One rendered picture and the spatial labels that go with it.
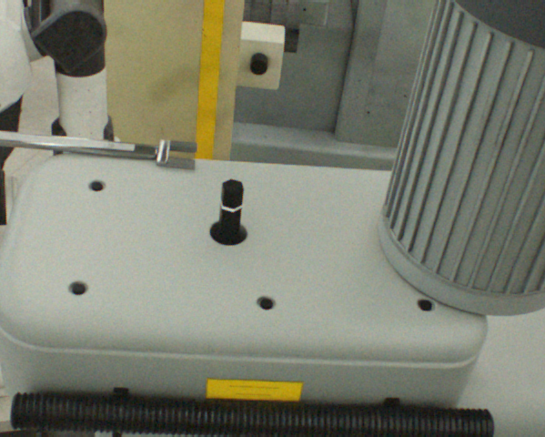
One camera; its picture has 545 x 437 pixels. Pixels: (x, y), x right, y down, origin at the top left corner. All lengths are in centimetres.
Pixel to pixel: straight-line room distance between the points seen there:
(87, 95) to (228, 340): 86
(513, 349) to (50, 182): 53
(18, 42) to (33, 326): 76
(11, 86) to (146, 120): 144
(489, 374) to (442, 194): 27
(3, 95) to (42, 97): 296
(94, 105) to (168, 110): 130
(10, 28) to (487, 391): 93
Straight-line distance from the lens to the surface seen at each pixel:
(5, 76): 145
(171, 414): 80
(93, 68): 152
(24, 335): 78
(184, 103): 282
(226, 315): 76
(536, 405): 96
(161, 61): 274
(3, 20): 144
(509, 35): 66
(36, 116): 430
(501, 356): 97
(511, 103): 68
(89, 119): 157
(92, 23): 146
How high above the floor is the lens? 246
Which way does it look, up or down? 41 degrees down
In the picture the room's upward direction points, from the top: 8 degrees clockwise
